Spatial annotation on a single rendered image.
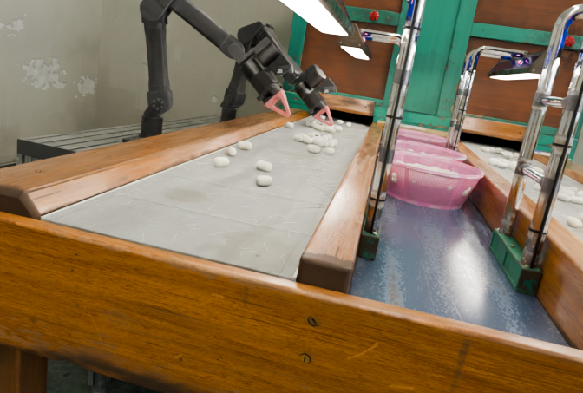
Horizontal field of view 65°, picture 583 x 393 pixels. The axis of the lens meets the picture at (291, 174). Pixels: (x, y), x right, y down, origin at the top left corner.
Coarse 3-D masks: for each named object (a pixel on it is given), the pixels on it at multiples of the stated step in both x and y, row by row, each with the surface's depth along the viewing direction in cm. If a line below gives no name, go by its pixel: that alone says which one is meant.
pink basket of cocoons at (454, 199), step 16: (400, 160) 130; (416, 160) 131; (432, 160) 131; (448, 160) 129; (400, 176) 112; (416, 176) 109; (432, 176) 107; (448, 176) 107; (464, 176) 107; (480, 176) 110; (400, 192) 114; (416, 192) 111; (432, 192) 109; (448, 208) 112
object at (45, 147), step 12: (168, 120) 189; (180, 120) 196; (192, 120) 200; (204, 120) 207; (216, 120) 212; (72, 132) 136; (84, 132) 139; (96, 132) 141; (108, 132) 145; (120, 132) 149; (132, 132) 150; (168, 132) 161; (24, 144) 117; (36, 144) 116; (48, 144) 117; (60, 144) 119; (72, 144) 121; (84, 144) 123; (96, 144) 125; (108, 144) 127; (36, 156) 117; (48, 156) 116
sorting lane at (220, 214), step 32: (288, 128) 165; (352, 128) 199; (192, 160) 92; (256, 160) 102; (288, 160) 107; (320, 160) 113; (128, 192) 66; (160, 192) 69; (192, 192) 71; (224, 192) 74; (256, 192) 77; (288, 192) 80; (320, 192) 83; (64, 224) 52; (96, 224) 53; (128, 224) 55; (160, 224) 56; (192, 224) 58; (224, 224) 60; (256, 224) 61; (288, 224) 63; (192, 256) 49; (224, 256) 50; (256, 256) 51; (288, 256) 53
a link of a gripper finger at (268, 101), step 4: (280, 92) 136; (268, 96) 140; (272, 96) 137; (276, 96) 137; (280, 96) 137; (284, 96) 138; (264, 100) 140; (268, 100) 138; (272, 100) 138; (276, 100) 138; (284, 100) 138; (264, 104) 138; (268, 104) 138; (284, 104) 138; (272, 108) 139; (276, 108) 139; (288, 108) 139; (280, 112) 139; (284, 112) 139; (288, 112) 139; (288, 116) 139
